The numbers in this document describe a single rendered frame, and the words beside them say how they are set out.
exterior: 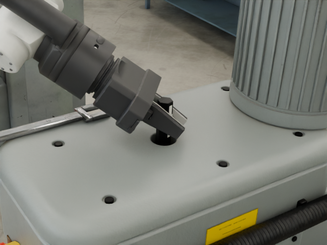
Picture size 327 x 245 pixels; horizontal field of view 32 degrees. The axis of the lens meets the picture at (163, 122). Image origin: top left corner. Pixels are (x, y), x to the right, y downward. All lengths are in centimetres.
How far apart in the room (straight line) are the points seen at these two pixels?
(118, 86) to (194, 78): 476
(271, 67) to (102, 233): 35
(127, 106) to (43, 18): 15
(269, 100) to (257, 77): 4
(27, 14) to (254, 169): 35
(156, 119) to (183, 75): 476
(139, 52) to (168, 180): 532
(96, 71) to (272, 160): 27
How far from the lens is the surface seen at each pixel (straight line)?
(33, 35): 74
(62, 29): 71
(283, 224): 81
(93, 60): 73
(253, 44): 84
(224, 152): 78
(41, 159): 76
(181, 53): 603
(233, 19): 649
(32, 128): 82
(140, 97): 73
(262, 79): 85
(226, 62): 591
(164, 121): 77
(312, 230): 99
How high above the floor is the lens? 231
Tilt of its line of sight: 30 degrees down
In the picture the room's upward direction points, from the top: 3 degrees clockwise
